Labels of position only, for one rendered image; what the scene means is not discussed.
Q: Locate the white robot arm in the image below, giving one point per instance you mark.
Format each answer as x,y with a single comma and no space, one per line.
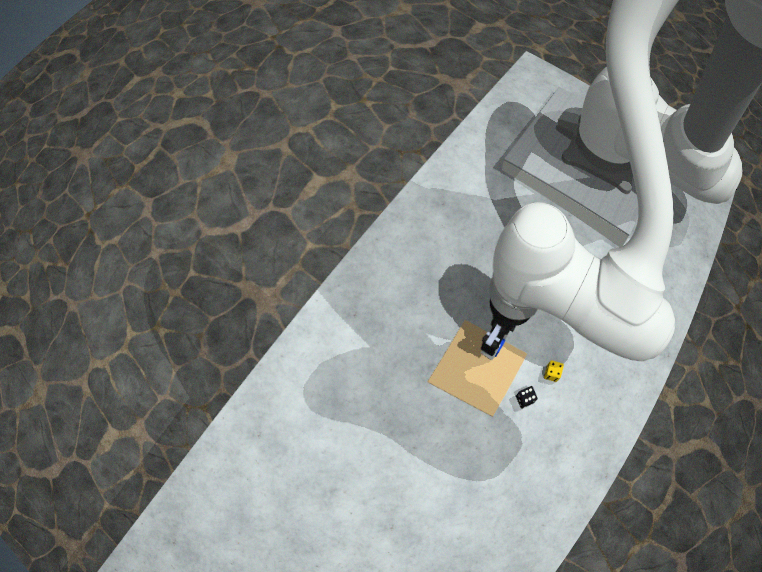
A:
620,306

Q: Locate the yellow die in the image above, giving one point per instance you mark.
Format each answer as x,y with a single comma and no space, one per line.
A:
553,371

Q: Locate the tan mat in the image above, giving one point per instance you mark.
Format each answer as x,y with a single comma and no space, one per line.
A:
468,375

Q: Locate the black die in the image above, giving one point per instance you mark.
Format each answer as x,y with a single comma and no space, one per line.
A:
526,397

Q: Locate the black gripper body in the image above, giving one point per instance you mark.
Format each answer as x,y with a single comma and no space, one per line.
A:
503,321

